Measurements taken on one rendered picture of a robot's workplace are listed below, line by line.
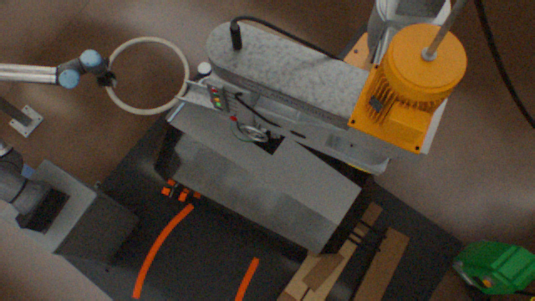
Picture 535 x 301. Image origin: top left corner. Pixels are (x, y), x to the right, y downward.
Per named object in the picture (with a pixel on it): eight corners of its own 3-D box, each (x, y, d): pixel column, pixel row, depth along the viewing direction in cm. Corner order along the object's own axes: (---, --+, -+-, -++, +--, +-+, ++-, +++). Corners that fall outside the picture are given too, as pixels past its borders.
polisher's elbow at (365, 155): (356, 122, 218) (363, 106, 200) (395, 133, 216) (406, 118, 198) (346, 159, 213) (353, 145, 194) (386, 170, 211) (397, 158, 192)
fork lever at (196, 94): (296, 109, 240) (294, 104, 236) (281, 141, 235) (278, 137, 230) (191, 79, 267) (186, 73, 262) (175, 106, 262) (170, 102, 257)
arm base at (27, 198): (25, 218, 229) (7, 209, 224) (21, 211, 244) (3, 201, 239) (48, 186, 233) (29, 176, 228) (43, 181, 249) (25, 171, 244)
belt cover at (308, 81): (434, 114, 188) (448, 98, 172) (414, 167, 181) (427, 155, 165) (226, 32, 202) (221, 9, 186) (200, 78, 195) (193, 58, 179)
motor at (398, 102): (441, 91, 173) (487, 34, 135) (415, 162, 165) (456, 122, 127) (373, 64, 177) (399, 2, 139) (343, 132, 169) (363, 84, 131)
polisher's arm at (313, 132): (389, 148, 234) (417, 111, 187) (373, 188, 227) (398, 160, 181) (259, 94, 244) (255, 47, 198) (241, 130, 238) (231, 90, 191)
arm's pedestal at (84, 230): (108, 275, 323) (52, 267, 243) (55, 237, 332) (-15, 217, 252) (150, 216, 336) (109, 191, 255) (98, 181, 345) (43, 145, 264)
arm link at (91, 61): (76, 53, 232) (94, 45, 234) (84, 63, 244) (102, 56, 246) (82, 68, 230) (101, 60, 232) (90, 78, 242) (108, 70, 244)
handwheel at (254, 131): (275, 130, 231) (275, 119, 217) (267, 146, 228) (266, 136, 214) (248, 118, 233) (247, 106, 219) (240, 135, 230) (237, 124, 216)
